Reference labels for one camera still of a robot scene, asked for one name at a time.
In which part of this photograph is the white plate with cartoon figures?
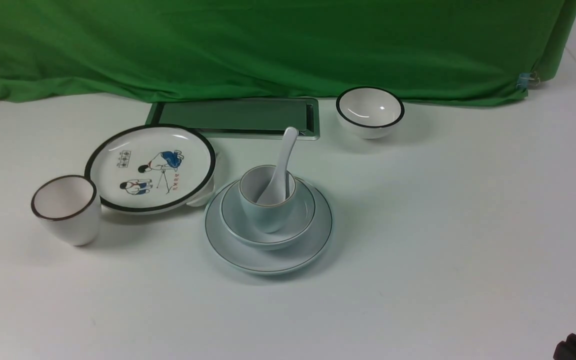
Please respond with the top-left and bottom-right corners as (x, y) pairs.
(84, 124), (218, 215)

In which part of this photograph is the pale blue ceramic cup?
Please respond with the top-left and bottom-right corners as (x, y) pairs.
(237, 164), (298, 233)

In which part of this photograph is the white ceramic soup spoon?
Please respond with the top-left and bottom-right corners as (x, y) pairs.
(256, 126), (299, 207)

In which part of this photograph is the green backdrop cloth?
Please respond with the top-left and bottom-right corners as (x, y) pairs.
(0, 0), (576, 107)

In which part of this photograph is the white cup with black rim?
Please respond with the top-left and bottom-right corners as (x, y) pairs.
(30, 174), (102, 247)

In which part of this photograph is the pale blue shallow bowl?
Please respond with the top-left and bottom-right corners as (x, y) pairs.
(219, 178), (316, 251)

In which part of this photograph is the white bowl with black rim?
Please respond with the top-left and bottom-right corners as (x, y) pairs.
(335, 86), (406, 140)

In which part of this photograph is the metal table cable tray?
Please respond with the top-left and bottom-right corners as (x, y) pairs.
(145, 97), (320, 141)

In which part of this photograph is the pale blue flat plate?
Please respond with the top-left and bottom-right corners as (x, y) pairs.
(203, 178), (335, 276)

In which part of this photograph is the blue binder clip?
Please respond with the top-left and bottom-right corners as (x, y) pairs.
(515, 71), (541, 90)

